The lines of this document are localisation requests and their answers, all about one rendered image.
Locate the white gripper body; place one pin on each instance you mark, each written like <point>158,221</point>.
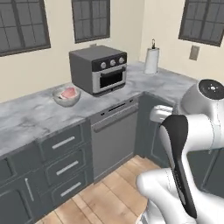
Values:
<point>160,113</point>

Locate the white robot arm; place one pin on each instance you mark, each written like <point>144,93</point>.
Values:
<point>204,116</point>

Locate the raw pink steak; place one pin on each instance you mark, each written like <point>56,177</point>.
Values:
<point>70,92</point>

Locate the glass bowl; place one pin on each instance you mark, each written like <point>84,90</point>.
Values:
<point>62,102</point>

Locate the white paper towel roll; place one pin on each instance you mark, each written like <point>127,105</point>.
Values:
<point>152,59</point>

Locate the grey dishwasher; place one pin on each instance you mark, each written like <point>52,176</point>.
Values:
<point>113,145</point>

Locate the grey toaster oven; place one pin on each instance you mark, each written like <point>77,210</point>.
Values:
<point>87,65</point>

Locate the small dark framed window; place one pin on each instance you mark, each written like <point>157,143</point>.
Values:
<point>91,20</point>

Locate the dark grey narrow drawer front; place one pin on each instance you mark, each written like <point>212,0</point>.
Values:
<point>20,162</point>

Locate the large dark framed window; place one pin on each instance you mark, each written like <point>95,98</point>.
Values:
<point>20,26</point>

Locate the dark grey cupboard door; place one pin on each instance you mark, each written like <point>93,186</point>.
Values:
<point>13,204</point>

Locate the grey wall socket plate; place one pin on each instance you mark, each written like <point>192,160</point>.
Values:
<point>194,52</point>

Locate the small grey wall socket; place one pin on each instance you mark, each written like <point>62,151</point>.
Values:
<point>93,45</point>

